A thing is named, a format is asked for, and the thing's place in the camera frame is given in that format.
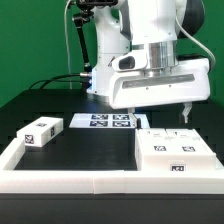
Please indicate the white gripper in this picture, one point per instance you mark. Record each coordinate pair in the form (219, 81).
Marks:
(184, 83)

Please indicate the white cabinet door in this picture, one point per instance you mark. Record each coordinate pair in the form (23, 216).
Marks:
(150, 142)
(188, 141)

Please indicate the white cabinet body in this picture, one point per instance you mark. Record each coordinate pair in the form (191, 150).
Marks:
(180, 162)

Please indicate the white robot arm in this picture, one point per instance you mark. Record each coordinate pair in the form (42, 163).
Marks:
(154, 26)

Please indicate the white cabinet top block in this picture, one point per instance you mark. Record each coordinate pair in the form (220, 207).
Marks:
(41, 131)

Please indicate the white marker sheet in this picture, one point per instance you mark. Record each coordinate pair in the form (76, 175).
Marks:
(97, 120)

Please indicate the white U-shaped fence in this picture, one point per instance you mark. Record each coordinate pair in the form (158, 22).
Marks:
(102, 182)

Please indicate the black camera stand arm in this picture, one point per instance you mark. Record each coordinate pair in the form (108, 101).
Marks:
(85, 16)

